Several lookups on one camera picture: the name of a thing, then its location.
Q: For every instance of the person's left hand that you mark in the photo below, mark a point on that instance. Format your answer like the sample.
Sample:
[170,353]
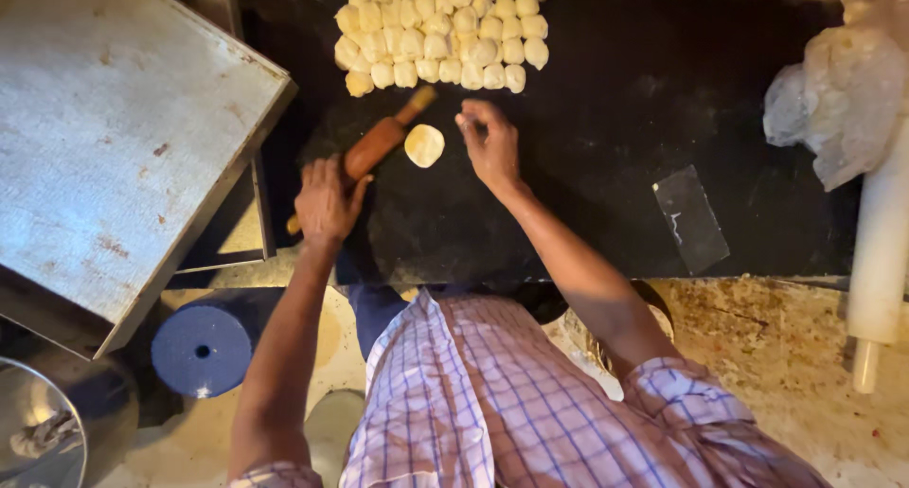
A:
[325,202]

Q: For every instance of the person's right hand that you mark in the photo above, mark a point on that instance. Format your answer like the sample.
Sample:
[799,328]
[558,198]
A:
[493,144]

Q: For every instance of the person's right fingers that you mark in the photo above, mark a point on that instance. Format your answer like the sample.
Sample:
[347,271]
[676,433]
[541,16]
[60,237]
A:
[471,116]

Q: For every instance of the wooden rolling pin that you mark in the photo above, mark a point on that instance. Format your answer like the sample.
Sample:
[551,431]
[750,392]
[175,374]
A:
[376,146]

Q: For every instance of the flattened dough disc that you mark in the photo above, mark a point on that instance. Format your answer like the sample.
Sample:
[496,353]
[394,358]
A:
[425,146]

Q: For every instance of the pile of dough balls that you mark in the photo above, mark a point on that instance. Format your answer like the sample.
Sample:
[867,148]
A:
[440,33]

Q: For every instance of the blue trousers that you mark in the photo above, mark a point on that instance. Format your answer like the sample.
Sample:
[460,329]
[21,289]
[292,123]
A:
[376,310]

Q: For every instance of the metal dough scraper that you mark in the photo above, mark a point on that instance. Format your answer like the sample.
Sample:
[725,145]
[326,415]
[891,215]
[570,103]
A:
[690,218]

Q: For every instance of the checked shirt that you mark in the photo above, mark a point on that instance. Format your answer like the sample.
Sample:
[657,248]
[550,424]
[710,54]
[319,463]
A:
[525,403]

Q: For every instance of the metal tray table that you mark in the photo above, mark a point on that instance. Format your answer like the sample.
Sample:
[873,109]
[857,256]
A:
[121,147]

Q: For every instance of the blue cylindrical stool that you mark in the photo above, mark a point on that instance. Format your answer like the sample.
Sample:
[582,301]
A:
[204,346]

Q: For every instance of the clear plastic bag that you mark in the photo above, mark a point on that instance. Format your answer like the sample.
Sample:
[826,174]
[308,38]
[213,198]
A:
[845,90]

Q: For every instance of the large white rolling pin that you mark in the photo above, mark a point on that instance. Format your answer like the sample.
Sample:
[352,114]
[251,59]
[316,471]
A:
[880,261]

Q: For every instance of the steel bowl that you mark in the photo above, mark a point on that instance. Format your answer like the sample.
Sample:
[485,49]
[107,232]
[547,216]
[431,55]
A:
[42,424]

